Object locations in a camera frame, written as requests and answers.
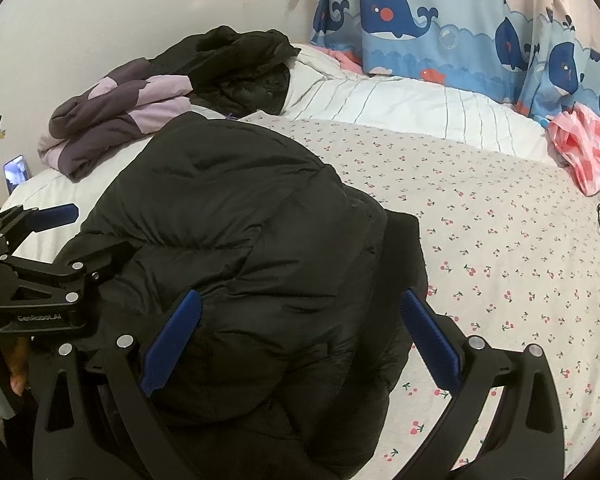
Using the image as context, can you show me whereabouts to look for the white striped duvet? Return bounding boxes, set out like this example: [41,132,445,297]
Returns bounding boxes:
[0,42,556,263]

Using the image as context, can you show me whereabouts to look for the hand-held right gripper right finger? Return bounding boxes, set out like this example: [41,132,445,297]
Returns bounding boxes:
[400,289,567,480]

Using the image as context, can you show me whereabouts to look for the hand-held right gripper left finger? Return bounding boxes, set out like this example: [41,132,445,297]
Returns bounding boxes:
[32,288,203,480]

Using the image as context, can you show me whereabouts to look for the pile of black clothes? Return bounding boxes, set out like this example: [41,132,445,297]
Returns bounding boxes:
[147,25,303,116]

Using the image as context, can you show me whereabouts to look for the whale print curtain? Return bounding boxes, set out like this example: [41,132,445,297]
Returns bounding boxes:
[310,0,600,131]

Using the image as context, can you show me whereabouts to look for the purple striped cloth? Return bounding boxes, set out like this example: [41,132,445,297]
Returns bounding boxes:
[37,57,196,183]

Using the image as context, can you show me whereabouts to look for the smartphone with lit screen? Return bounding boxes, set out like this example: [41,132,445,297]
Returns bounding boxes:
[2,155,31,196]

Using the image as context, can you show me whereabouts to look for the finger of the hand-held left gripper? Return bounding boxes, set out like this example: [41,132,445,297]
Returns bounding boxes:
[0,203,79,261]
[0,241,133,307]

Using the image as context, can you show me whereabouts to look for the pink checkered cloth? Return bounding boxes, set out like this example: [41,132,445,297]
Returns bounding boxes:
[547,102,600,196]

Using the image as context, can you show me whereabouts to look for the black puffer jacket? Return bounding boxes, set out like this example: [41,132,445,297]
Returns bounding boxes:
[62,110,428,480]

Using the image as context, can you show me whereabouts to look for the person's left hand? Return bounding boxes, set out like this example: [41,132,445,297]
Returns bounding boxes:
[7,337,33,396]

